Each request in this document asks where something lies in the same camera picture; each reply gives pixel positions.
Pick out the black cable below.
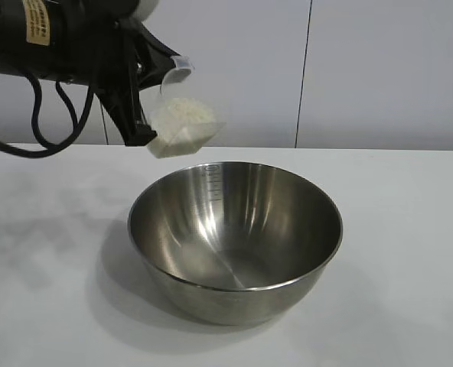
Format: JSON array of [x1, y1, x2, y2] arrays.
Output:
[[26, 70, 83, 150], [0, 89, 96, 159]]

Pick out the clear plastic measuring cup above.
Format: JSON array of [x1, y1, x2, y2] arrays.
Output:
[[145, 55, 228, 159]]

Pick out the stainless steel mixing bowl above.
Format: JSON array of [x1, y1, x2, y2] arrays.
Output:
[[127, 160, 344, 326]]

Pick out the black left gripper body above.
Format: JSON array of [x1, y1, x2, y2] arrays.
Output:
[[21, 0, 158, 148]]

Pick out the white rice grains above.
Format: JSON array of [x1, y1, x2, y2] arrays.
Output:
[[148, 97, 217, 158]]

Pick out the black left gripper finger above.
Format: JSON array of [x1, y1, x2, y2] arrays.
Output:
[[138, 66, 163, 97], [135, 28, 186, 84]]

